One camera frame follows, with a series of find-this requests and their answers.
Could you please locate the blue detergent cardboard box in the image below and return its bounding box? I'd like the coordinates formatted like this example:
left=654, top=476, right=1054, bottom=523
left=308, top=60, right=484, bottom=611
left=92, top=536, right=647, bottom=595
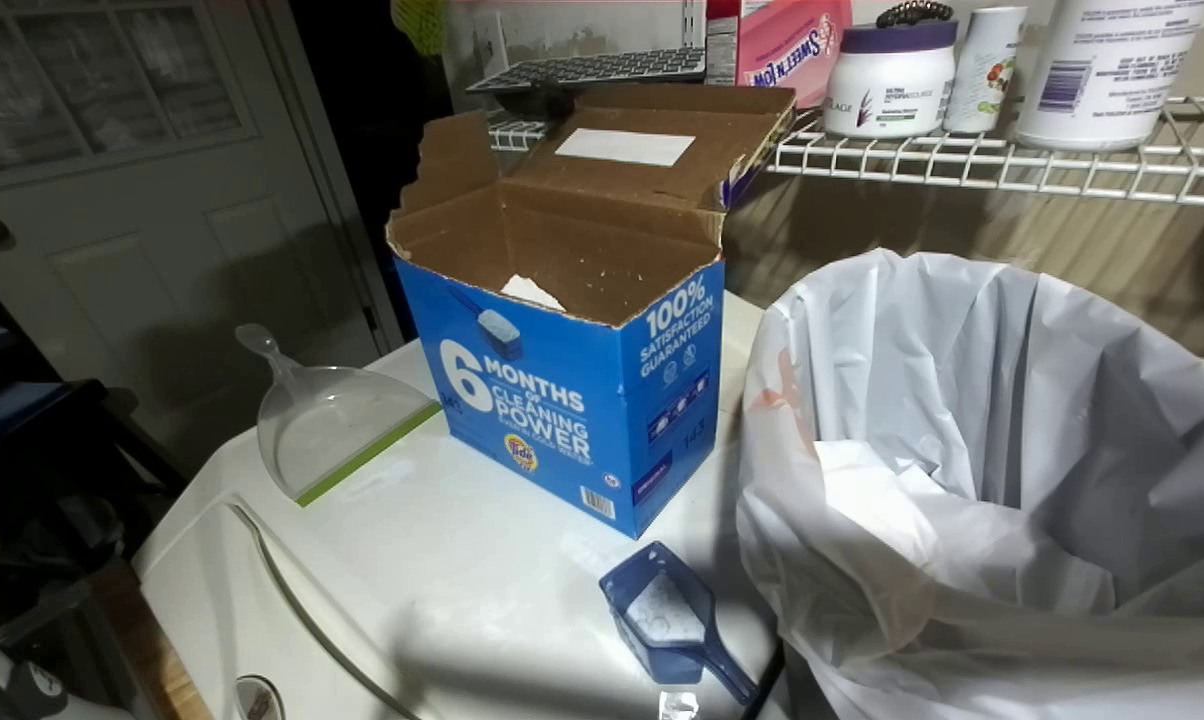
left=383, top=83, right=792, bottom=536

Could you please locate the blue plastic scoop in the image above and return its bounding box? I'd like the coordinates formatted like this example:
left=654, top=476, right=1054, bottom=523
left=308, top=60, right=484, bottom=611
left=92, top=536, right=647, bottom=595
left=601, top=539, right=762, bottom=705

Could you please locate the white washing machine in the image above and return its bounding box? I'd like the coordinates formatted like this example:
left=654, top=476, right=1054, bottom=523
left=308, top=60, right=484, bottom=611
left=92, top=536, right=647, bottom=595
left=132, top=293, right=792, bottom=720

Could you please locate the pink box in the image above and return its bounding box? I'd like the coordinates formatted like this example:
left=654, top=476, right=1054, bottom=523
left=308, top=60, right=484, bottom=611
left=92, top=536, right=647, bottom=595
left=706, top=0, right=854, bottom=108

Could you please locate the white trash bag bin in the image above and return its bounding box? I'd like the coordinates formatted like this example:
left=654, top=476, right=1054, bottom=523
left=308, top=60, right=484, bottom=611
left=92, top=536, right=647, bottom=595
left=736, top=254, right=1204, bottom=720

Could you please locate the white jar dark lid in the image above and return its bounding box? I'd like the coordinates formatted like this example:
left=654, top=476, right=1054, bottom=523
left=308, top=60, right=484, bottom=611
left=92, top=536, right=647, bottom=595
left=825, top=25, right=956, bottom=139

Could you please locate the grey door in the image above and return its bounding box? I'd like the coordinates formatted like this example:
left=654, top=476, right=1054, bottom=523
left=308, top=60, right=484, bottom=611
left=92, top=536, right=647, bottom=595
left=0, top=0, right=401, bottom=469

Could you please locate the white spray can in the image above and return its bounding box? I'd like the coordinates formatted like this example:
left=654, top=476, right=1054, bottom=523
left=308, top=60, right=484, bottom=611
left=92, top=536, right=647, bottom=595
left=945, top=3, right=1027, bottom=131

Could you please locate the large white tub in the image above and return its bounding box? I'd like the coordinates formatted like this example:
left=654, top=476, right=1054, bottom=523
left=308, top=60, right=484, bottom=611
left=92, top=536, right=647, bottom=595
left=1018, top=0, right=1204, bottom=152

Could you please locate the upper wire rack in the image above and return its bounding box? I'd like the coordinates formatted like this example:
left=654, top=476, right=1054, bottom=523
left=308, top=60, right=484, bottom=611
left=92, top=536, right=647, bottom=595
left=469, top=48, right=706, bottom=98

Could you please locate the white wire shelf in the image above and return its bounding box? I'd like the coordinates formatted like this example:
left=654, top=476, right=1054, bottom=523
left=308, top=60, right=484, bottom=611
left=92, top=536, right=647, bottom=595
left=770, top=98, right=1204, bottom=210

